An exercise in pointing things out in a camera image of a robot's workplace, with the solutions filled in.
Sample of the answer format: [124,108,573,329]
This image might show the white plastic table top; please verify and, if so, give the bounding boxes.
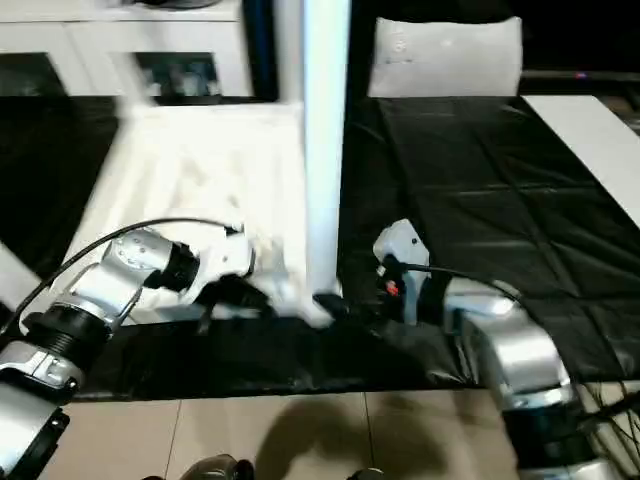
[60,100,346,329]

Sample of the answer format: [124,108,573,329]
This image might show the white plastic table leg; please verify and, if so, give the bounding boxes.
[273,0,306,106]
[100,40,166,113]
[300,0,353,301]
[0,240,46,313]

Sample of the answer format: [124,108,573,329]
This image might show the black robot left foot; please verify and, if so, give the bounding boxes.
[178,455,256,480]

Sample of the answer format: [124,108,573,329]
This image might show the white plastic bag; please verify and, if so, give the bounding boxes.
[368,15,524,99]

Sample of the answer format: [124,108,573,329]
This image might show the white side table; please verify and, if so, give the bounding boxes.
[522,93,640,226]

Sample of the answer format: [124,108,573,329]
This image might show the black cabinet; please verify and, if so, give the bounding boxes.
[245,0,640,101]

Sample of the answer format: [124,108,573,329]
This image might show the black bar with red mark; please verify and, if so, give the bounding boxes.
[520,68,640,83]

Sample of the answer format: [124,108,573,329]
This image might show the white cabinet with glass doors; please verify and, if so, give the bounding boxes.
[0,0,256,101]

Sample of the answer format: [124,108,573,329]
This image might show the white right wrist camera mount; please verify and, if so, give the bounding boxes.
[372,220,431,301]

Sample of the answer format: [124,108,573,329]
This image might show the tangled floor cables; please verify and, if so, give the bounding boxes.
[580,380,640,433]

